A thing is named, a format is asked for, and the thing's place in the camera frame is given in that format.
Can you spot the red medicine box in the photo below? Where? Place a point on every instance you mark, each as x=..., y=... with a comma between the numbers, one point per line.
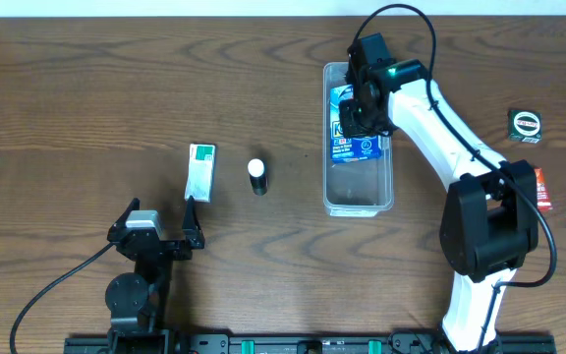
x=544, y=202

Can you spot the dark green round-logo box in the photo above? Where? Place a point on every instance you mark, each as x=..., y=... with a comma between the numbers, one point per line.
x=524, y=126

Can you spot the black mounting rail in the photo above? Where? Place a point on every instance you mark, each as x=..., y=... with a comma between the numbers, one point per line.
x=400, y=342

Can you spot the blue Kool Fever box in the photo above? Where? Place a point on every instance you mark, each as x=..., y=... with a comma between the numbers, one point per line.
x=344, y=150

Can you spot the clear plastic container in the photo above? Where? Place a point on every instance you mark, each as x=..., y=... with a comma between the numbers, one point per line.
x=353, y=189

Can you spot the dark bottle white cap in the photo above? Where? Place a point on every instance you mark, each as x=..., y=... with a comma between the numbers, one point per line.
x=257, y=175

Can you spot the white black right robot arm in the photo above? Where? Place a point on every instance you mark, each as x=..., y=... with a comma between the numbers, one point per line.
x=487, y=226

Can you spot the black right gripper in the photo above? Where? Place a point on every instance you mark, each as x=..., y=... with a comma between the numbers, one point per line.
x=362, y=128

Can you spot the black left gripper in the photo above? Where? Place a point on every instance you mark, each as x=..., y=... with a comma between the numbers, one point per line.
x=166, y=245

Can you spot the white green medicine box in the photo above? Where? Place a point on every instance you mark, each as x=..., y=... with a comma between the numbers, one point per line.
x=200, y=172

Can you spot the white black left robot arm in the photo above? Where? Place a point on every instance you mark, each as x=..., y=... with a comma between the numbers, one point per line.
x=137, y=299

